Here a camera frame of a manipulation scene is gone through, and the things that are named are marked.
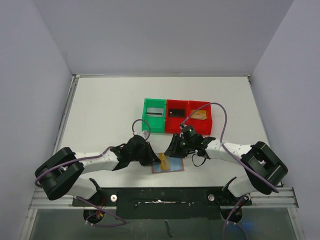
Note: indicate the green plastic bin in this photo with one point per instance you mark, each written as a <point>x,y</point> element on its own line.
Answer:
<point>156,124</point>

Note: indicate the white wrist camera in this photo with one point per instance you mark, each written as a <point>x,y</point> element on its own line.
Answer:
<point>182,125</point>
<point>145,134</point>

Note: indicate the dark grey credit card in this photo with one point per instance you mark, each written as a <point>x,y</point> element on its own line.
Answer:
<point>176,113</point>

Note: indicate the aluminium frame rail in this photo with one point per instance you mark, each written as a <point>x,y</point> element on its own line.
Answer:
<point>286,198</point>

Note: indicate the brown leather card holder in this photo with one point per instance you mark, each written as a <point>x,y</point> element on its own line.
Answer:
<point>177,165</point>

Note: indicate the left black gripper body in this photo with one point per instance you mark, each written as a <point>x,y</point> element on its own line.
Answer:
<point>148,153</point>

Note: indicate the middle red plastic bin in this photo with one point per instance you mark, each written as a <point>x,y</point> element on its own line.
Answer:
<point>172,123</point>

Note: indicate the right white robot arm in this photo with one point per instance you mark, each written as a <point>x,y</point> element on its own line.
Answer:
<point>263,168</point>

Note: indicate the right red plastic bin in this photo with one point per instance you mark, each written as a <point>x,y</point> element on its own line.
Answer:
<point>203,127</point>

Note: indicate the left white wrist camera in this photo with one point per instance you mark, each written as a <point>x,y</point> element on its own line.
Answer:
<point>145,134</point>

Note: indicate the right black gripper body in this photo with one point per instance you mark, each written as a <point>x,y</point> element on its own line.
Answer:
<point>175,146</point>

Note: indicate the red plastic bin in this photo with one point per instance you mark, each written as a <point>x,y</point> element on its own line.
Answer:
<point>203,127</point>
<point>172,123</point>

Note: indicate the silver credit card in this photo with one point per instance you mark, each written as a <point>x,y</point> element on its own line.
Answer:
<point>156,112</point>

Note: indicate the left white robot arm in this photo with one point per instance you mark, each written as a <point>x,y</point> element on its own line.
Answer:
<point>62,174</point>

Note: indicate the gold credit card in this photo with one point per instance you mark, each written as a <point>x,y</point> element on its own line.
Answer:
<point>198,114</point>
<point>165,163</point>

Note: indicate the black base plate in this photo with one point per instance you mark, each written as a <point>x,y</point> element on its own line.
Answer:
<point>166,203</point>

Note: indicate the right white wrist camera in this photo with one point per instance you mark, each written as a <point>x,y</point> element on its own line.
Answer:
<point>182,125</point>

